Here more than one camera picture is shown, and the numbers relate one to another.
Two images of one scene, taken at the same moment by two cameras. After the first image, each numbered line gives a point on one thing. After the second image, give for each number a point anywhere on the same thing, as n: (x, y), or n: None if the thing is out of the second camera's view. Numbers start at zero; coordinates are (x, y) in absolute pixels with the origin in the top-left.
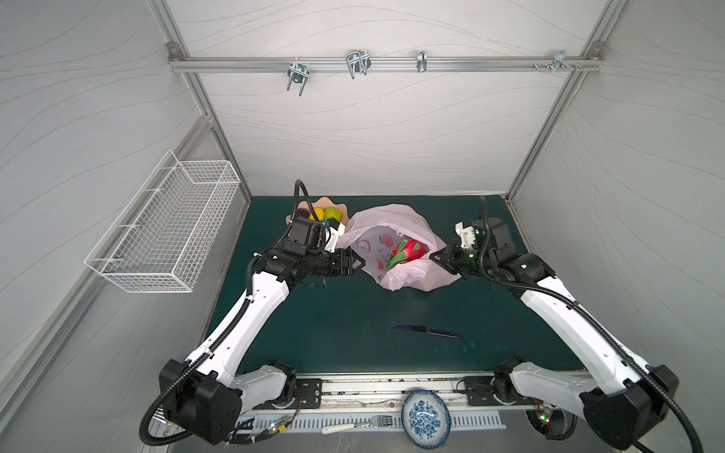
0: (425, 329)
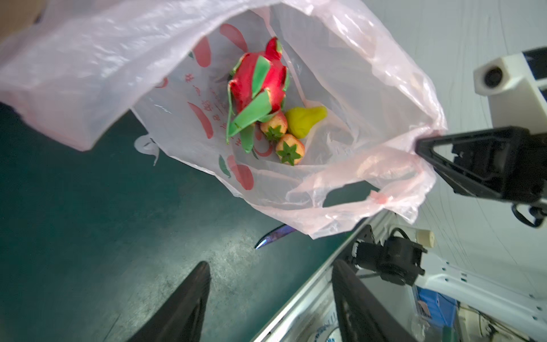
0: (282, 230)
